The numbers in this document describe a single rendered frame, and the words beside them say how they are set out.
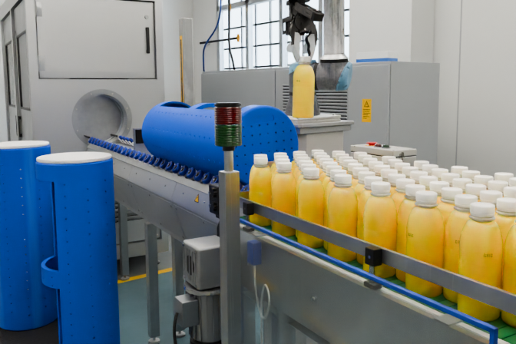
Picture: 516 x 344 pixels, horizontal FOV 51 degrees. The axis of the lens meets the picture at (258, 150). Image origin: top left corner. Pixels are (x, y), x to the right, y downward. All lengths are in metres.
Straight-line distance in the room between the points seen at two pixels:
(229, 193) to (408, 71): 2.38
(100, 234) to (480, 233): 1.51
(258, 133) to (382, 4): 3.03
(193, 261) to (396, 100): 2.15
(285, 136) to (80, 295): 0.97
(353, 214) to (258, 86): 3.11
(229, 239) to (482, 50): 3.46
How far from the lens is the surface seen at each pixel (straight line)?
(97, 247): 2.14
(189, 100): 3.21
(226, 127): 1.22
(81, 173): 2.07
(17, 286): 2.85
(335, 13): 2.24
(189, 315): 1.57
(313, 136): 2.19
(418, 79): 3.57
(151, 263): 2.79
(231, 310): 1.33
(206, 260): 1.51
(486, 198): 1.09
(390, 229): 1.14
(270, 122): 1.82
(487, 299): 0.95
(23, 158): 2.71
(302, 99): 1.69
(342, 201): 1.21
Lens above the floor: 1.29
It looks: 7 degrees down
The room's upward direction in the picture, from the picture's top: straight up
